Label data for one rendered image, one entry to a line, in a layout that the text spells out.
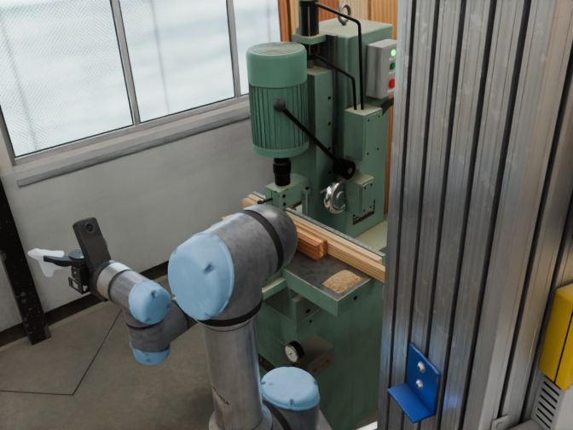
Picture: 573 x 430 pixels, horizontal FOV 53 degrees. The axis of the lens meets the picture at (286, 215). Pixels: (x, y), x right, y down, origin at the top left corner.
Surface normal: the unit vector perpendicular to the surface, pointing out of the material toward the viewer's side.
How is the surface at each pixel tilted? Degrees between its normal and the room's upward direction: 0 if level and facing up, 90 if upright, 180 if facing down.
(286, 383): 8
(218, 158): 90
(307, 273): 0
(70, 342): 0
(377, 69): 90
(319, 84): 90
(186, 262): 83
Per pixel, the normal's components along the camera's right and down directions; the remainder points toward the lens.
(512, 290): 0.40, 0.44
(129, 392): -0.04, -0.87
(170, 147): 0.62, 0.36
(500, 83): -0.92, 0.23
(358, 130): -0.73, 0.36
